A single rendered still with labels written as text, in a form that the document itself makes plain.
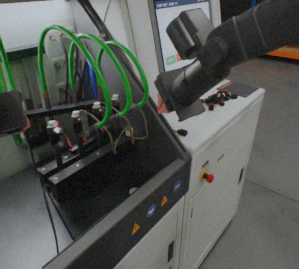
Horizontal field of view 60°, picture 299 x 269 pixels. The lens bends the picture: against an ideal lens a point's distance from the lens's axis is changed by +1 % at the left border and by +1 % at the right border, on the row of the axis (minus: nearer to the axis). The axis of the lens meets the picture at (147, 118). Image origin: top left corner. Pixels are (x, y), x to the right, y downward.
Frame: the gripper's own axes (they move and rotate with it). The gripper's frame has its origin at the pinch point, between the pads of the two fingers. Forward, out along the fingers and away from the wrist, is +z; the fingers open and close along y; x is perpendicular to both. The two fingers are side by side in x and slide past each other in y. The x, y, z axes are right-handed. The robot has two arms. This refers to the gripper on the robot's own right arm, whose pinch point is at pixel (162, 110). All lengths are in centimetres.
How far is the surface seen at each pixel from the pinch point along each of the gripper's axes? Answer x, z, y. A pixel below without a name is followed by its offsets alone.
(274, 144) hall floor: -197, 132, -40
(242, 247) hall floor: -76, 97, -77
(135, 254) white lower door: 6.7, 36.6, -31.4
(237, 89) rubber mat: -78, 42, 7
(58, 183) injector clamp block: 20.8, 32.8, -2.8
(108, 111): 7.0, 11.3, 6.9
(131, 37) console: -17.6, 22.2, 33.7
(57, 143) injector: 17.9, 27.9, 7.2
